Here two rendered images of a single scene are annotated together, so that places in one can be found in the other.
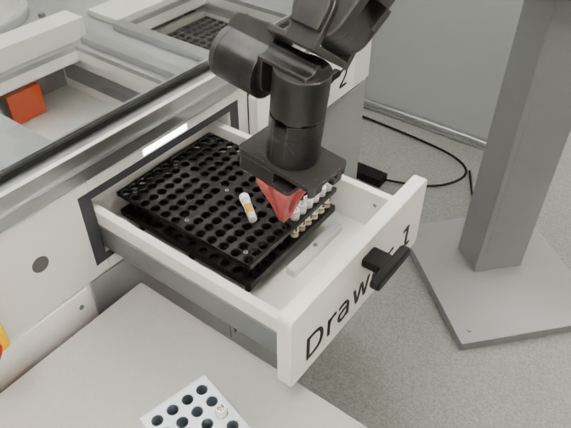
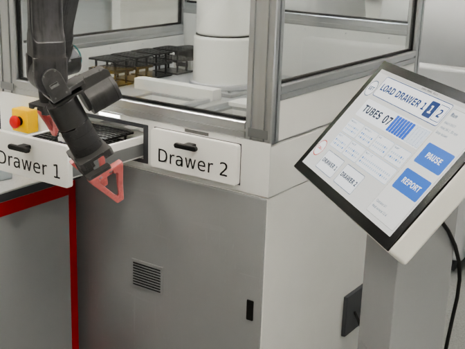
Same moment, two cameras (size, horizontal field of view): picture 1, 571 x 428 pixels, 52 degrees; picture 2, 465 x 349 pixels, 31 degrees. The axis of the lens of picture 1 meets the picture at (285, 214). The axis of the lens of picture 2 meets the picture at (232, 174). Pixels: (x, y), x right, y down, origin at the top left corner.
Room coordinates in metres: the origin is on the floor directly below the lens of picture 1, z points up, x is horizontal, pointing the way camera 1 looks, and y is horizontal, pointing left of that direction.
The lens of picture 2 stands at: (0.90, -2.25, 1.48)
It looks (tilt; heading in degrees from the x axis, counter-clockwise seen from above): 16 degrees down; 87
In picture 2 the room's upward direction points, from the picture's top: 2 degrees clockwise
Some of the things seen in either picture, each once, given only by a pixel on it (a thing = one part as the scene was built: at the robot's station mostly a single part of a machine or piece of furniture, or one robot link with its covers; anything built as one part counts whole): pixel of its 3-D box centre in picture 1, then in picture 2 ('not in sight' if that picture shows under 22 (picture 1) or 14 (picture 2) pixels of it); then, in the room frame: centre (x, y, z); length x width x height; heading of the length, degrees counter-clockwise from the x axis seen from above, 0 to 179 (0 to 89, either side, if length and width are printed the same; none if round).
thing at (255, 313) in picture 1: (223, 209); (86, 145); (0.60, 0.08, 0.86); 0.40 x 0.26 x 0.06; 53
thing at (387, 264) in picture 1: (381, 262); (22, 147); (0.46, -0.11, 0.91); 0.07 x 0.04 x 0.01; 143
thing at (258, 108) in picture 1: (306, 90); (194, 156); (0.91, -0.04, 0.87); 0.29 x 0.02 x 0.11; 143
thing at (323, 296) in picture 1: (358, 272); (30, 157); (0.48, -0.08, 0.87); 0.29 x 0.02 x 0.11; 143
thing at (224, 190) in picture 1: (228, 209); (84, 145); (0.60, 0.08, 0.87); 0.22 x 0.18 x 0.06; 53
